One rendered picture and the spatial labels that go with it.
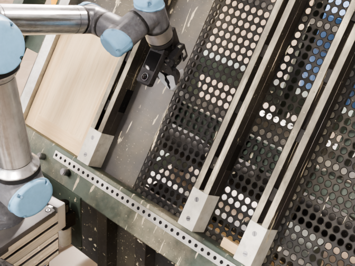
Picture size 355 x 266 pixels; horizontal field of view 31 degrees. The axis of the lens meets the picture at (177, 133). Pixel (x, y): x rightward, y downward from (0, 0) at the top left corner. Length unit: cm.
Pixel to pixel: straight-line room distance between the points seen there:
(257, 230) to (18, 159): 72
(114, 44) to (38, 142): 93
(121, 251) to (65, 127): 62
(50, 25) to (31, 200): 44
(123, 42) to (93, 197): 78
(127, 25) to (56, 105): 91
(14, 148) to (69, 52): 101
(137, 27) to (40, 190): 48
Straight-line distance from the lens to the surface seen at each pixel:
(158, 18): 171
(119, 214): 220
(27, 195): 162
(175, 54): 183
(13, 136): 155
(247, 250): 191
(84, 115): 241
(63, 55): 254
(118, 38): 165
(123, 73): 225
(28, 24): 163
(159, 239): 210
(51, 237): 201
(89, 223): 286
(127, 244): 271
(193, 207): 200
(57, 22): 167
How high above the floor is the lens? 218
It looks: 30 degrees down
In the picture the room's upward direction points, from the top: 4 degrees clockwise
